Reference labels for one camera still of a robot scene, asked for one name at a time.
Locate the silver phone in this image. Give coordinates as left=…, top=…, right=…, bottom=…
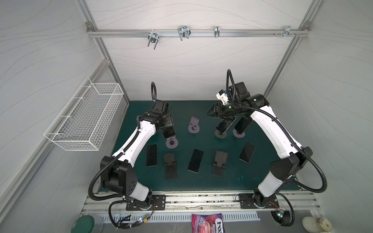
left=216, top=117, right=236, bottom=135

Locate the dark phone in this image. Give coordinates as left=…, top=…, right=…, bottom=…
left=234, top=116, right=253, bottom=133

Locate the purple case phone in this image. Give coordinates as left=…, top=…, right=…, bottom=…
left=146, top=144, right=158, bottom=167
left=162, top=126, right=175, bottom=139

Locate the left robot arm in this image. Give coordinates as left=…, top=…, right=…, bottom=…
left=88, top=83, right=175, bottom=230

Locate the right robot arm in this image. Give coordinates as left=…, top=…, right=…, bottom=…
left=207, top=70, right=327, bottom=209

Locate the grey round stand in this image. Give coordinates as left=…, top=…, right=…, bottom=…
left=215, top=130, right=227, bottom=139

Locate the purple round stand left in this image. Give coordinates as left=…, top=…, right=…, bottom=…
left=166, top=137, right=178, bottom=149

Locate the purple round stand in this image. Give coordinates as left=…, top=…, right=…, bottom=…
left=166, top=137, right=178, bottom=149
left=233, top=129, right=245, bottom=138
left=188, top=116, right=200, bottom=134

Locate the purple round stand centre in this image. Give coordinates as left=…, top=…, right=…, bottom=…
left=188, top=116, right=200, bottom=134

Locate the purple round stand right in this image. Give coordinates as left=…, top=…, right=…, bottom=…
left=233, top=129, right=245, bottom=138

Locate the black folding stand right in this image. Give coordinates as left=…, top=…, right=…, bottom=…
left=211, top=151, right=228, bottom=178

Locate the aluminium top crossbar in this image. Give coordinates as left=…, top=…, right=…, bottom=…
left=87, top=23, right=311, bottom=38

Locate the pink candy bag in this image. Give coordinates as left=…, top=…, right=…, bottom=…
left=191, top=214, right=225, bottom=233

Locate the green lid container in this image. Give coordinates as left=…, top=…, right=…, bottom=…
left=71, top=216, right=95, bottom=233

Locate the white tape roll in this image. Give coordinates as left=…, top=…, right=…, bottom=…
left=302, top=216, right=333, bottom=233

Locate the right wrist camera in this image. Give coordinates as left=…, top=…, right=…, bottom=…
left=216, top=89, right=229, bottom=105

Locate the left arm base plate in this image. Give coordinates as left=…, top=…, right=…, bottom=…
left=126, top=194, right=166, bottom=211

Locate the white wire basket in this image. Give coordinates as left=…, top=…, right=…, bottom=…
left=44, top=78, right=123, bottom=151

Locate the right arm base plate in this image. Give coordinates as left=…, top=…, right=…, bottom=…
left=238, top=193, right=279, bottom=209

